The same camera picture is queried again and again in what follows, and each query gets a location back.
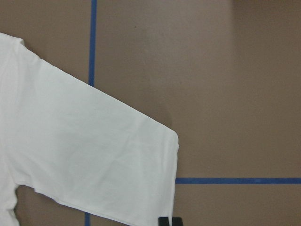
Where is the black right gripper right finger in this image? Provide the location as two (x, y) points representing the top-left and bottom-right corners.
(172, 217), (183, 226)

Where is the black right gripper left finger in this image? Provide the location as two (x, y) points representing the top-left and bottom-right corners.
(158, 217), (169, 226)

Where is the white printed t-shirt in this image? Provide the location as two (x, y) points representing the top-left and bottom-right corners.
(0, 34), (179, 226)

